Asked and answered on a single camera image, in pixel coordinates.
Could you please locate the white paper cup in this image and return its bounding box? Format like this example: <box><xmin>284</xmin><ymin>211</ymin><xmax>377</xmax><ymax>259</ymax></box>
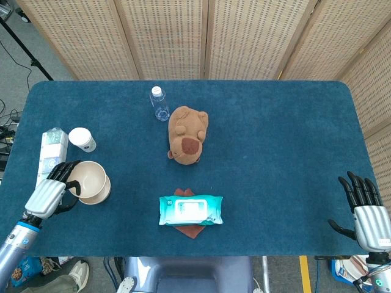
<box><xmin>68</xmin><ymin>127</ymin><xmax>97</xmax><ymax>153</ymax></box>

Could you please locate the brown folded cloth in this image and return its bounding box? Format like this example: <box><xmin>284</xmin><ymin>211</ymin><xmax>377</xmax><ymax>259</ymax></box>
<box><xmin>173</xmin><ymin>187</ymin><xmax>206</xmax><ymax>239</ymax></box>

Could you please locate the olive trouser leg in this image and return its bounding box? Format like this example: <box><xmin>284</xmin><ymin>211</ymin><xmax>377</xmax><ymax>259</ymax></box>
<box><xmin>20</xmin><ymin>274</ymin><xmax>79</xmax><ymax>293</ymax></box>

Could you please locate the teal wet wipes pack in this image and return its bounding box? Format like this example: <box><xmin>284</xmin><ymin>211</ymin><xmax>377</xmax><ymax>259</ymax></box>
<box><xmin>158</xmin><ymin>195</ymin><xmax>224</xmax><ymax>226</ymax></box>

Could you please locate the brown capybara plush toy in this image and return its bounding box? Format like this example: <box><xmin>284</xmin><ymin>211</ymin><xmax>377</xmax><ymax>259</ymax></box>
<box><xmin>167</xmin><ymin>106</ymin><xmax>210</xmax><ymax>166</ymax></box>

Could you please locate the clear plastic water bottle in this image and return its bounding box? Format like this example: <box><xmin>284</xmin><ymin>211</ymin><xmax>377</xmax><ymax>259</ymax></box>
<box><xmin>149</xmin><ymin>85</ymin><xmax>170</xmax><ymax>122</ymax></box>

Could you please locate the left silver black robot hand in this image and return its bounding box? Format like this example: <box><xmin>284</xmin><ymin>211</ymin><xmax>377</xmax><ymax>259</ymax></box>
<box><xmin>24</xmin><ymin>159</ymin><xmax>82</xmax><ymax>220</ymax></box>

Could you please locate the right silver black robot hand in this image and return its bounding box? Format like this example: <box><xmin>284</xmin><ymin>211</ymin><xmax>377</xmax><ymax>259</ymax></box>
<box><xmin>327</xmin><ymin>170</ymin><xmax>391</xmax><ymax>253</ymax></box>

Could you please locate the yellow floor tape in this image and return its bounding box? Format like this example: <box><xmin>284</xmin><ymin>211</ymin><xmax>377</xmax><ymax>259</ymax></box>
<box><xmin>298</xmin><ymin>255</ymin><xmax>312</xmax><ymax>293</ymax></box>

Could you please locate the blue table mat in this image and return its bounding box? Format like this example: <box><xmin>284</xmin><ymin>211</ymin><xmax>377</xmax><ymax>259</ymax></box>
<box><xmin>0</xmin><ymin>79</ymin><xmax>379</xmax><ymax>258</ymax></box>

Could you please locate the woven folding screen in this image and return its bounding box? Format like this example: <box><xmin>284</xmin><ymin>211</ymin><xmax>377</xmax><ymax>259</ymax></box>
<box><xmin>15</xmin><ymin>0</ymin><xmax>391</xmax><ymax>211</ymax></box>

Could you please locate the blue snack bag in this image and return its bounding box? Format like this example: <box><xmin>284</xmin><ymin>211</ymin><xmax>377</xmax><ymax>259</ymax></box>
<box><xmin>10</xmin><ymin>256</ymin><xmax>43</xmax><ymax>288</ymax></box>

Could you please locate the silver metal table leg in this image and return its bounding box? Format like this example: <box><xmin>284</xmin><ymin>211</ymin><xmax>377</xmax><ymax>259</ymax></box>
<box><xmin>261</xmin><ymin>255</ymin><xmax>271</xmax><ymax>293</ymax></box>

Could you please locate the cream bowl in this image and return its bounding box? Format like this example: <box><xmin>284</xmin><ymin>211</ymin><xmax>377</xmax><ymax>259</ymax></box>
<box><xmin>78</xmin><ymin>174</ymin><xmax>112</xmax><ymax>205</ymax></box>
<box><xmin>66</xmin><ymin>161</ymin><xmax>108</xmax><ymax>199</ymax></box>

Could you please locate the black cables bundle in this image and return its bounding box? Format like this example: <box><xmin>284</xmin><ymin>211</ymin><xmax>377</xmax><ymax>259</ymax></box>
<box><xmin>0</xmin><ymin>98</ymin><xmax>22</xmax><ymax>172</ymax></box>

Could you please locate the tissue packs bundle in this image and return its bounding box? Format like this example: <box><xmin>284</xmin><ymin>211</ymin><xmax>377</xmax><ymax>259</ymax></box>
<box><xmin>35</xmin><ymin>126</ymin><xmax>70</xmax><ymax>187</ymax></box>

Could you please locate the white green sneaker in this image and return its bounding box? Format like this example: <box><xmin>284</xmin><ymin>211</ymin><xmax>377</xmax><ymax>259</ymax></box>
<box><xmin>67</xmin><ymin>259</ymin><xmax>90</xmax><ymax>293</ymax></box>

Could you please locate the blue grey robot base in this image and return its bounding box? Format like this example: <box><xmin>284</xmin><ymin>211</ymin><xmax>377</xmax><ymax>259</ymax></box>
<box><xmin>123</xmin><ymin>256</ymin><xmax>255</xmax><ymax>293</ymax></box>

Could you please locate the black tripod stand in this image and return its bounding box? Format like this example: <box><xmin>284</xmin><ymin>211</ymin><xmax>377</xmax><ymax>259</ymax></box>
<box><xmin>0</xmin><ymin>16</ymin><xmax>54</xmax><ymax>81</ymax></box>

